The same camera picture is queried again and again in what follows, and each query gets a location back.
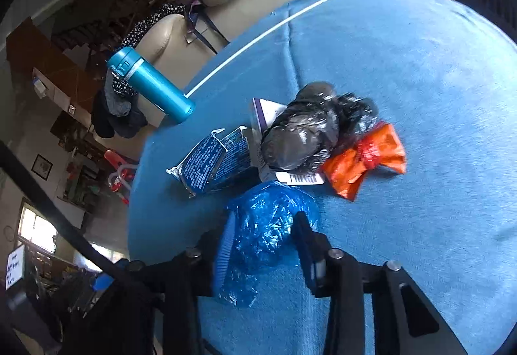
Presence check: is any blue tablecloth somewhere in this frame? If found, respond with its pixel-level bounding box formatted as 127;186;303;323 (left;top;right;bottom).
127;0;517;355

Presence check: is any blue printed carton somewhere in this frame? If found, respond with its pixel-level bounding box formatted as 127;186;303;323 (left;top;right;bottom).
166;126;263;198

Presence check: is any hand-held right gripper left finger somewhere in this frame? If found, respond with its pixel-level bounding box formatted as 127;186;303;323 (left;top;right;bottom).
121;213;237;355

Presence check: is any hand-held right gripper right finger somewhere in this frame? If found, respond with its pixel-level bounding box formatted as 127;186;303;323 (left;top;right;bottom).
293;211;469;355

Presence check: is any thick black cable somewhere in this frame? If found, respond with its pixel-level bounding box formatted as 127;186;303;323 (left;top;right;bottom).
0;141;134;283

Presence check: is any white handwritten sign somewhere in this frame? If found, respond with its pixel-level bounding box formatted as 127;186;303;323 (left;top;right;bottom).
5;246;26;291

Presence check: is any polka dot cloth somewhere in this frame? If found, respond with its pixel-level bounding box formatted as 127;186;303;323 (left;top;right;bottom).
106;3;186;97

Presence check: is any blue plastic bag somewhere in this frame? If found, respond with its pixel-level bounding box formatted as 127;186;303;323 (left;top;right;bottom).
216;181;320;309

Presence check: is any wooden staircase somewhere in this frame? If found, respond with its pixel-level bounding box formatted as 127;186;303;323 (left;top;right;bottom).
52;0;162;57

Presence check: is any black plastic bag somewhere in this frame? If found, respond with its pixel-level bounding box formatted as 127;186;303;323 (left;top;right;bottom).
260;81;380;172

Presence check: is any white and purple paper box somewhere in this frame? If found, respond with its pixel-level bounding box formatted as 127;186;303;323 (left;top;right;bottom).
249;97;326;185

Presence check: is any purple blue strap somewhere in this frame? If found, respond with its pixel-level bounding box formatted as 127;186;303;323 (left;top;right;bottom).
184;0;229;54

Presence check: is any orange snack wrapper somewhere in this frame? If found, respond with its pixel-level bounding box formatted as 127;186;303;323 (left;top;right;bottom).
321;123;408;202

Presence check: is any blue thermos bottle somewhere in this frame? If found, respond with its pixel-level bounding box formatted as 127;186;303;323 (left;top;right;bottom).
106;47;196;124

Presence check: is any dark hanging cloth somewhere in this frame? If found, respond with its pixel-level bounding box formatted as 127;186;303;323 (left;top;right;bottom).
91;88;148;139

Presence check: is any framed wall picture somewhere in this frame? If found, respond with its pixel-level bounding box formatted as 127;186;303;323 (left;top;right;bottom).
31;154;54;181

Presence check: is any bright window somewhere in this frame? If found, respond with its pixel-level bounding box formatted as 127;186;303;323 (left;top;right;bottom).
18;203;59;254

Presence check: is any red metal frame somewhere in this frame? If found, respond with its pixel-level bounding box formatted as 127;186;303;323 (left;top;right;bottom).
104;149;138;204

